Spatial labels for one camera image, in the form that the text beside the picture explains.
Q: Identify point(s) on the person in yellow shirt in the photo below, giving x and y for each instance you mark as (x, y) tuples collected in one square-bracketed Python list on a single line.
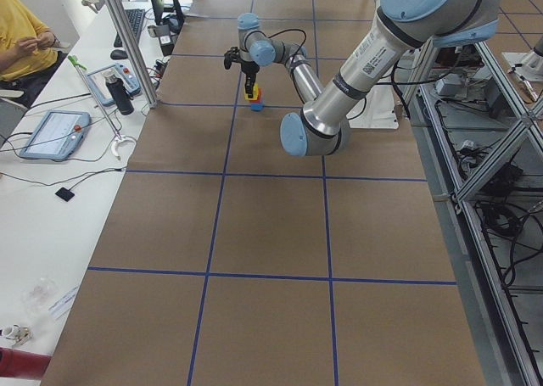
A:
[(29, 58)]

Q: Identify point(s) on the black water bottle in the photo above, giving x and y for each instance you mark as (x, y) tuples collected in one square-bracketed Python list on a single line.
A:
[(118, 93)]

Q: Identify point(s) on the brown paper table cover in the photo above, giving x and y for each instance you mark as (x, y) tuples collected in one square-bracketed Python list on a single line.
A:
[(226, 261)]

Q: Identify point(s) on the red cube block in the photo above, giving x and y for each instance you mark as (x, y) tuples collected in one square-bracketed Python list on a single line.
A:
[(257, 99)]

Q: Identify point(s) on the teach pendant near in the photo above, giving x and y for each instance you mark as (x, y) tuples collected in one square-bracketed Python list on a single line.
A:
[(57, 136)]

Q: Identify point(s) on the aluminium frame post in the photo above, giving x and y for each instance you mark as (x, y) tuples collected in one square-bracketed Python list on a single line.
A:
[(121, 24)]

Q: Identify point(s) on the yellow cube block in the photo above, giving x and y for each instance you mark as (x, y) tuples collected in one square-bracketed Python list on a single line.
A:
[(251, 95)]

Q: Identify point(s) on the red fire extinguisher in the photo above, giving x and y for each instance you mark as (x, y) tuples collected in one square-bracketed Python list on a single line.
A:
[(23, 365)]

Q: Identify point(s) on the small black square pad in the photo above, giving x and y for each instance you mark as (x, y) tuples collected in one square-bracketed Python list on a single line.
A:
[(65, 194)]

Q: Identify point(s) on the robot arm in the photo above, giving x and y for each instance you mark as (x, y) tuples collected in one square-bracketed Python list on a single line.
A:
[(322, 127)]

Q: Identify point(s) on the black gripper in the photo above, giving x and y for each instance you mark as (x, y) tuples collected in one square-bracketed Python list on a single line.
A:
[(249, 67)]

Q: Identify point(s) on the black keyboard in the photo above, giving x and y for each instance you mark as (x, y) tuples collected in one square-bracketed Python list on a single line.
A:
[(136, 18)]

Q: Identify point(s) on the black monitor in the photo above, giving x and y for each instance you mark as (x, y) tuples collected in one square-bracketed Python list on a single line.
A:
[(174, 20)]

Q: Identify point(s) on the black computer mouse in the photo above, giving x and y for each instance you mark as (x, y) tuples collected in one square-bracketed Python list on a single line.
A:
[(118, 54)]

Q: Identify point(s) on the white pedestal base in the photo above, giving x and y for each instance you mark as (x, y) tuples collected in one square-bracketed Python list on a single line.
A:
[(375, 111)]

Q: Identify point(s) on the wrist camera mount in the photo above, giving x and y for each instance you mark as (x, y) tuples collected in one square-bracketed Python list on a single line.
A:
[(231, 56)]

